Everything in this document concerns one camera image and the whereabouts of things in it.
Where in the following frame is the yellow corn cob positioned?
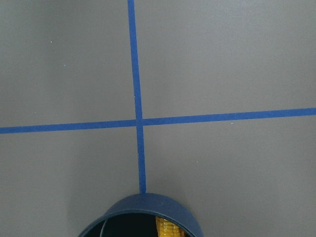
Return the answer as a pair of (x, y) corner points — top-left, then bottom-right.
(156, 216), (186, 237)

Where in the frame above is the dark blue saucepan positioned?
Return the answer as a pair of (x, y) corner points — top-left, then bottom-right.
(79, 193), (204, 237)

